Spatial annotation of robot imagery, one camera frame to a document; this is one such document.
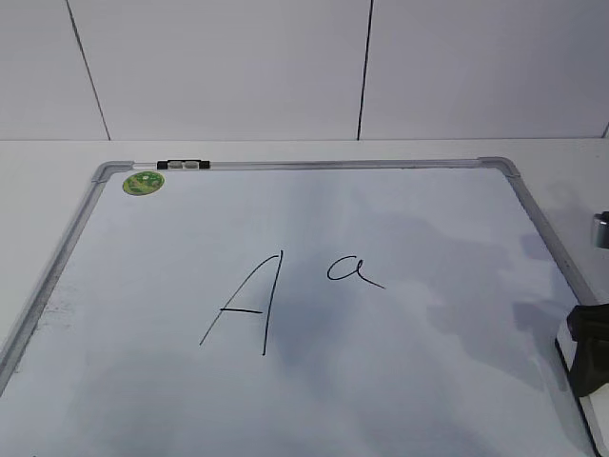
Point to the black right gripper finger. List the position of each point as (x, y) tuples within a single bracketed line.
[(588, 327)]

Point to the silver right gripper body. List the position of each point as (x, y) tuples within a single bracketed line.
[(600, 230)]

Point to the white eraser with black felt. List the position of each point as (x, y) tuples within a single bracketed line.
[(594, 407)]

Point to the white board with grey frame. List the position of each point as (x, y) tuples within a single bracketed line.
[(374, 308)]

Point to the black and grey frame clip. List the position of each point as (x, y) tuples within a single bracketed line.
[(182, 164)]

